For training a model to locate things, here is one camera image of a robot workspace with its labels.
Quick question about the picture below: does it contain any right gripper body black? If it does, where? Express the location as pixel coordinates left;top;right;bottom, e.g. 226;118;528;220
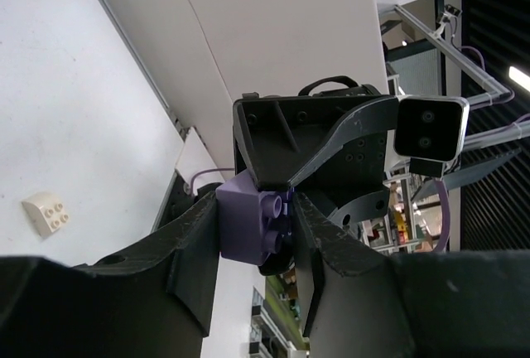
232;75;401;276

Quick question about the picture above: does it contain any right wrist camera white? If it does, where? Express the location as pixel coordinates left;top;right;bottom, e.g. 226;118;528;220
377;95;470;178

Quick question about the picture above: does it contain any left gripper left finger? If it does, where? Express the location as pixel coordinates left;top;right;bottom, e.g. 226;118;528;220
1;193;219;357

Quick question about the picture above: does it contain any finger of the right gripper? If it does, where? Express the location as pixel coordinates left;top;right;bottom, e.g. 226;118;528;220
234;96;354;191
287;95;399;187

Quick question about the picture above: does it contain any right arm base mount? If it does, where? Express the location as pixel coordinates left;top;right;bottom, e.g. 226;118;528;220
152;172;221;232

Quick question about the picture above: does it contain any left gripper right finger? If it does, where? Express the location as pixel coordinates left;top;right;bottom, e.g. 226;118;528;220
292;194;529;357

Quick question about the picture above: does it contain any cream lego brick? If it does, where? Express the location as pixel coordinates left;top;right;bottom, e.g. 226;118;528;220
22;191;70;239

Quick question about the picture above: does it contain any purple square lego brick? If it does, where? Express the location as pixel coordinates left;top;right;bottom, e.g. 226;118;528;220
215;170;293;266

